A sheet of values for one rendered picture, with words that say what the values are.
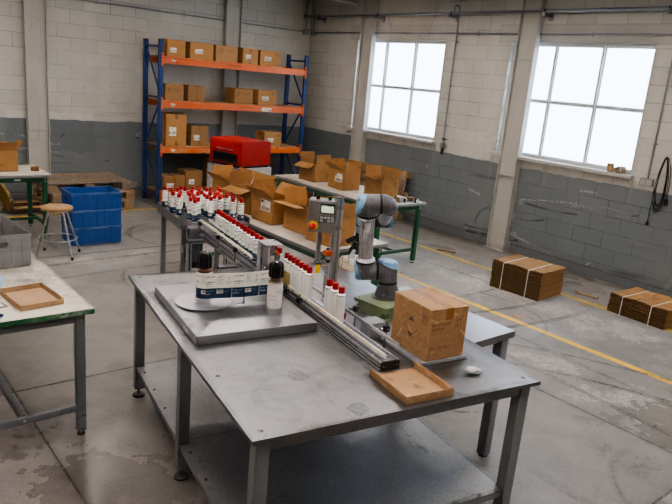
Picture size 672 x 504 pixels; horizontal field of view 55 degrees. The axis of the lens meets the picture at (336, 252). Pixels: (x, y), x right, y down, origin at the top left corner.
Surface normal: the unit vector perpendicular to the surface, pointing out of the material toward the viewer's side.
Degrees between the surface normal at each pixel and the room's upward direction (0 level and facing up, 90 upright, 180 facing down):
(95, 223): 90
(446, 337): 90
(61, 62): 90
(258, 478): 90
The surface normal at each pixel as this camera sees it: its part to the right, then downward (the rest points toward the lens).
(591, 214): -0.77, 0.10
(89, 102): 0.63, 0.25
